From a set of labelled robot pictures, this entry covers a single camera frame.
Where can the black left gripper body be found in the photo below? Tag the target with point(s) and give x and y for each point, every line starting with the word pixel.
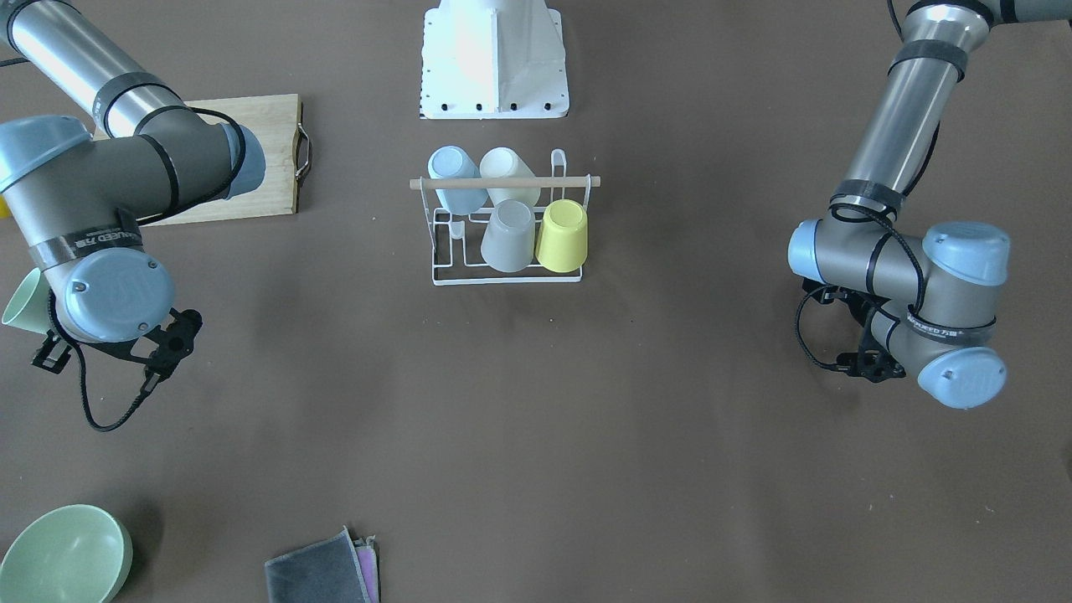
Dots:
pixel 856 311

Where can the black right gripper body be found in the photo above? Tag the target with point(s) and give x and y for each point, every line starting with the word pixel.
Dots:
pixel 52 353

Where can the green plastic cup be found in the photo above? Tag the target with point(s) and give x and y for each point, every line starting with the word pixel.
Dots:
pixel 29 306

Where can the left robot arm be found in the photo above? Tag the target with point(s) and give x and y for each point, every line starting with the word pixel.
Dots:
pixel 903 272

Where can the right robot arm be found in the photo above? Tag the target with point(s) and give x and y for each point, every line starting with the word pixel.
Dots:
pixel 80 202

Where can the yellow plastic cup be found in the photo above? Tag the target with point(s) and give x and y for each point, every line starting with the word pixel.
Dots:
pixel 562 244

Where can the grey plastic cup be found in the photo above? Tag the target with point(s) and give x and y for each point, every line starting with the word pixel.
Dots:
pixel 507 245

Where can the cream plastic cup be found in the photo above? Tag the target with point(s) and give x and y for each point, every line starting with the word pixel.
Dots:
pixel 504 162

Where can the green bowl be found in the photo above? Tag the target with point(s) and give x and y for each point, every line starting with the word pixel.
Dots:
pixel 77 553

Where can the grey folded cloth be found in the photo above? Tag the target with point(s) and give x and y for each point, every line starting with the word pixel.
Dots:
pixel 340 569

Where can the white wire cup rack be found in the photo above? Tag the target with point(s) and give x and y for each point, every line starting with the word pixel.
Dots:
pixel 457 209

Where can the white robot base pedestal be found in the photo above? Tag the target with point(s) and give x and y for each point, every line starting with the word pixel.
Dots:
pixel 500 60

